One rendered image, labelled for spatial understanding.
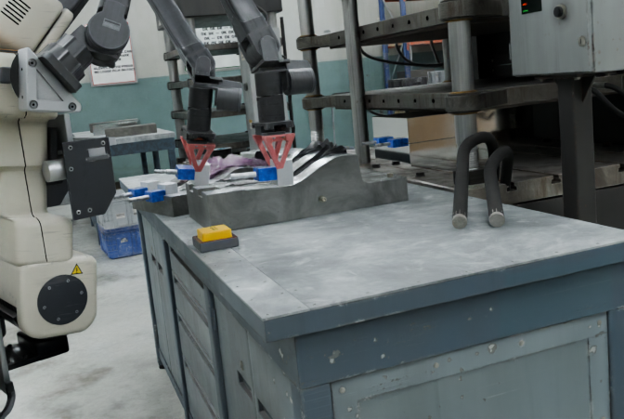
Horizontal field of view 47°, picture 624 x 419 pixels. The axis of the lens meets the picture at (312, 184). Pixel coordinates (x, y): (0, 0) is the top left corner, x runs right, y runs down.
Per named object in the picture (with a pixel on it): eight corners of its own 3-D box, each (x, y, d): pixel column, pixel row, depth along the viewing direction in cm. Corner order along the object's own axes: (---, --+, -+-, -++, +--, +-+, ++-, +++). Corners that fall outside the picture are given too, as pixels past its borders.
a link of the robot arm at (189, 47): (123, -29, 191) (118, -58, 181) (143, -36, 192) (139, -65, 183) (199, 95, 178) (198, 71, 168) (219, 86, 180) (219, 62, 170)
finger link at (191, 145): (207, 166, 180) (209, 130, 177) (214, 174, 173) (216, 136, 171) (180, 166, 177) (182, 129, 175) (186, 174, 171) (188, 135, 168)
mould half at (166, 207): (174, 217, 186) (168, 176, 185) (132, 208, 207) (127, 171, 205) (322, 185, 216) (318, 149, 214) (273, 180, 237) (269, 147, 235)
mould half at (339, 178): (212, 234, 161) (204, 175, 159) (189, 216, 185) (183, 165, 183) (409, 200, 177) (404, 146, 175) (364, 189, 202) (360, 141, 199)
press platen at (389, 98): (468, 159, 189) (463, 92, 187) (302, 137, 310) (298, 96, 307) (702, 123, 217) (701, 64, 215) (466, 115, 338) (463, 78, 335)
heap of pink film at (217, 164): (203, 187, 195) (200, 158, 194) (174, 183, 209) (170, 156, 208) (280, 171, 211) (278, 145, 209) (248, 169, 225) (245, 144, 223)
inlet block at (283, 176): (234, 190, 148) (232, 164, 148) (228, 188, 153) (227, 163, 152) (293, 184, 153) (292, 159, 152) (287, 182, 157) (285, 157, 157)
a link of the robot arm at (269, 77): (249, 69, 152) (260, 67, 147) (279, 67, 155) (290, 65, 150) (253, 101, 153) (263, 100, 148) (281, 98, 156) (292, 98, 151)
